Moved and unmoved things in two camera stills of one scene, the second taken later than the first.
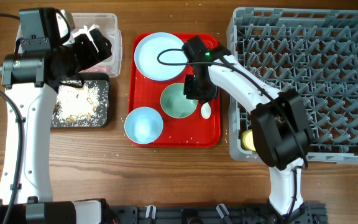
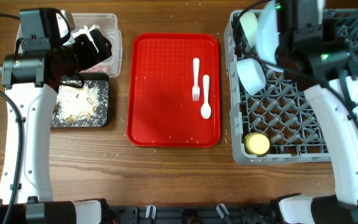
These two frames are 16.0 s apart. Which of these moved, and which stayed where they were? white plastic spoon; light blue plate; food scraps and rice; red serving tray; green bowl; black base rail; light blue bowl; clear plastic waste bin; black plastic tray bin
Moved: light blue plate; light blue bowl; green bowl
Stayed: food scraps and rice; black base rail; black plastic tray bin; clear plastic waste bin; red serving tray; white plastic spoon
